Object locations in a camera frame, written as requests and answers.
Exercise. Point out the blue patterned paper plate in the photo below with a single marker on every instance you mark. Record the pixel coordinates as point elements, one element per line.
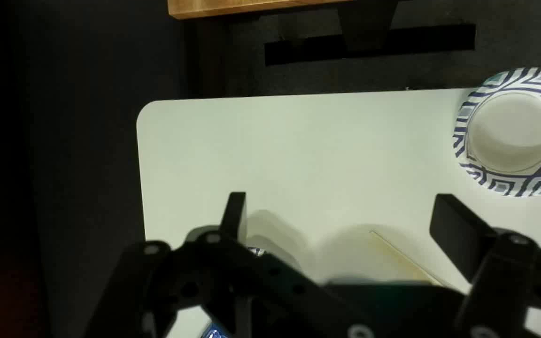
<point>511,134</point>

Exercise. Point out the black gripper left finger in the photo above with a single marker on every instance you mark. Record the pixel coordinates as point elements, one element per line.
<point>158,282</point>

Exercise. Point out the wooden bench with aluminium frame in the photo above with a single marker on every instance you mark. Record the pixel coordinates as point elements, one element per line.
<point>233,6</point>

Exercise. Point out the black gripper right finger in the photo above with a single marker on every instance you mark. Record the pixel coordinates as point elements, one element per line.
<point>507,275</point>

